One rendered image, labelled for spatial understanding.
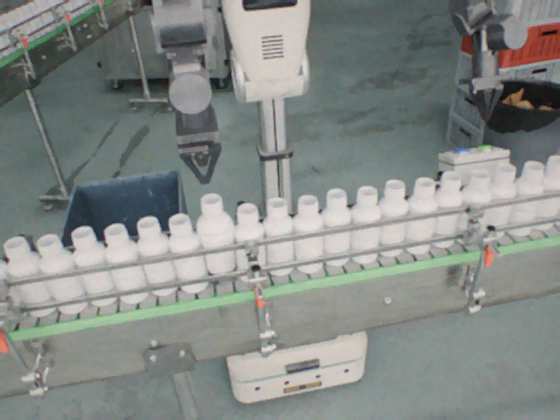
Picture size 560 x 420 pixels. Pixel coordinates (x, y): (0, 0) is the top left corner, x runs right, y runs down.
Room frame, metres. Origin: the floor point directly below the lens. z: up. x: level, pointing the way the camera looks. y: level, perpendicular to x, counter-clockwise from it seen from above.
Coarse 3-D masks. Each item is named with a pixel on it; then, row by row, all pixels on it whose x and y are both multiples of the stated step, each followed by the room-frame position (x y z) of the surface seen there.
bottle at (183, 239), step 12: (180, 216) 0.73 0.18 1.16; (180, 228) 0.70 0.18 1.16; (168, 240) 0.71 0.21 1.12; (180, 240) 0.70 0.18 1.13; (192, 240) 0.70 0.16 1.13; (180, 252) 0.68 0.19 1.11; (180, 264) 0.69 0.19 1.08; (192, 264) 0.69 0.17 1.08; (204, 264) 0.71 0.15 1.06; (180, 276) 0.69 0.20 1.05; (192, 276) 0.69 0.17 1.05; (192, 288) 0.69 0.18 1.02; (204, 288) 0.69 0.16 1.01
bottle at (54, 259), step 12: (48, 240) 0.69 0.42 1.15; (48, 252) 0.66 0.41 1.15; (60, 252) 0.67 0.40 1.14; (48, 264) 0.66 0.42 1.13; (60, 264) 0.66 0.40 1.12; (72, 264) 0.67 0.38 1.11; (60, 288) 0.65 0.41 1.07; (72, 288) 0.66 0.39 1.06; (84, 288) 0.68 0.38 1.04; (60, 300) 0.65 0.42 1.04; (72, 312) 0.65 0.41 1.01
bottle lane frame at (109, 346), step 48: (528, 240) 0.80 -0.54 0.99; (288, 288) 0.69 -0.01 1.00; (336, 288) 0.71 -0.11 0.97; (384, 288) 0.72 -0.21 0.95; (432, 288) 0.74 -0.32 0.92; (528, 288) 0.78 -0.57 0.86; (48, 336) 0.62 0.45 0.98; (96, 336) 0.63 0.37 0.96; (144, 336) 0.65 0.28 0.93; (192, 336) 0.66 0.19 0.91; (240, 336) 0.68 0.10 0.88; (288, 336) 0.69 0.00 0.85; (0, 384) 0.60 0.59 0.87; (48, 384) 0.61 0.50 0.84
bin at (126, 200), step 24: (72, 192) 1.18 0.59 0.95; (96, 192) 1.23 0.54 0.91; (120, 192) 1.24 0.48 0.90; (144, 192) 1.25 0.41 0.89; (168, 192) 1.26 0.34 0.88; (72, 216) 1.10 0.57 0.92; (96, 216) 1.23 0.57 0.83; (120, 216) 1.24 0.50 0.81; (144, 216) 1.25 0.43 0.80; (168, 216) 1.26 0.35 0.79; (72, 240) 1.03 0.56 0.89
